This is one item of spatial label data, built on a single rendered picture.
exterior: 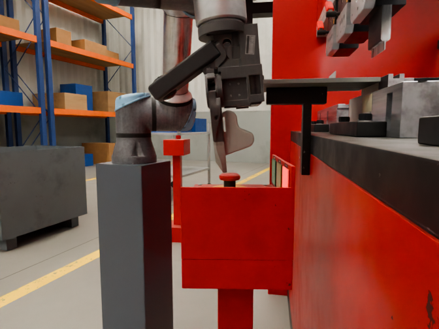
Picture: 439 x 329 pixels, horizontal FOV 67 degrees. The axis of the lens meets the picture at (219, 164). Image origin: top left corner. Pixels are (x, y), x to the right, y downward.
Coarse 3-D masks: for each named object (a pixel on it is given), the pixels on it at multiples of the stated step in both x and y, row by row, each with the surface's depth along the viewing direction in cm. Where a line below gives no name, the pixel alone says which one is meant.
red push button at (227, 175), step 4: (228, 172) 61; (232, 172) 61; (220, 176) 60; (224, 176) 59; (228, 176) 59; (232, 176) 59; (236, 176) 59; (224, 180) 59; (228, 180) 59; (232, 180) 59; (236, 180) 60; (224, 184) 60; (228, 184) 60; (232, 184) 60
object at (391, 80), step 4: (384, 76) 69; (388, 76) 66; (392, 76) 66; (396, 76) 68; (400, 76) 66; (384, 80) 69; (388, 80) 66; (392, 80) 66; (396, 80) 66; (400, 80) 66; (380, 84) 71; (384, 84) 69; (388, 84) 66; (392, 84) 66; (380, 88) 71
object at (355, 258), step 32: (320, 160) 66; (320, 192) 64; (352, 192) 39; (320, 224) 63; (352, 224) 38; (384, 224) 28; (416, 224) 22; (320, 256) 62; (352, 256) 38; (384, 256) 28; (416, 256) 22; (320, 288) 62; (352, 288) 38; (384, 288) 27; (416, 288) 21; (320, 320) 61; (352, 320) 38; (384, 320) 27; (416, 320) 21
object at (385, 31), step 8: (384, 8) 72; (376, 16) 76; (384, 16) 72; (376, 24) 76; (384, 24) 73; (368, 32) 82; (376, 32) 76; (384, 32) 73; (368, 40) 82; (376, 40) 76; (384, 40) 73; (368, 48) 82; (376, 48) 79; (384, 48) 73
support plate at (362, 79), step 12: (264, 84) 75; (276, 84) 75; (288, 84) 75; (300, 84) 75; (312, 84) 75; (324, 84) 75; (336, 84) 75; (348, 84) 75; (360, 84) 75; (372, 84) 75
